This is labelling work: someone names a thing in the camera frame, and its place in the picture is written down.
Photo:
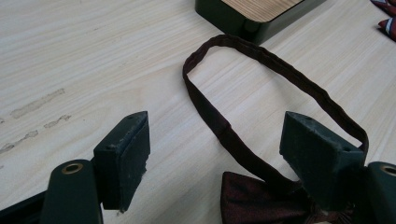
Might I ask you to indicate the black rack with wooden base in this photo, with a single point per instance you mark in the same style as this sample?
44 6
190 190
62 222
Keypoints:
236 21

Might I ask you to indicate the dark brown bow tie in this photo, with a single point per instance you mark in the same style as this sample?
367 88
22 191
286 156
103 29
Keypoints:
249 202

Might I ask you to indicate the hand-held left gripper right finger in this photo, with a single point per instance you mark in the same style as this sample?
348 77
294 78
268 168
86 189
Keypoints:
320 158

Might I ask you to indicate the red striped bow tie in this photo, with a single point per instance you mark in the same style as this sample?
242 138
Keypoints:
388 26

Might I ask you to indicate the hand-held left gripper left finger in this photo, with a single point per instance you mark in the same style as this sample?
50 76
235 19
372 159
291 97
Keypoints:
123 161

